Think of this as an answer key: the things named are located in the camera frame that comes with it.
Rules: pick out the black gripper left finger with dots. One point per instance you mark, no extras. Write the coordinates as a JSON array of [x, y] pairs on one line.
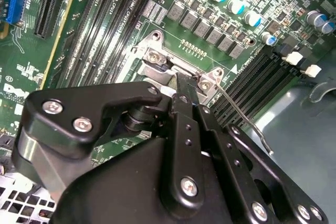
[[86, 103]]

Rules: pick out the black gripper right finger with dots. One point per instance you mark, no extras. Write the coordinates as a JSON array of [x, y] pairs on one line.
[[233, 154]]

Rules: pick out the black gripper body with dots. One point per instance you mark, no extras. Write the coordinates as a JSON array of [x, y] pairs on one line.
[[118, 195]]

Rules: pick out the metal locking lever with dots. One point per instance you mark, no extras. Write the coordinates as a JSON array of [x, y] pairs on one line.
[[236, 106]]

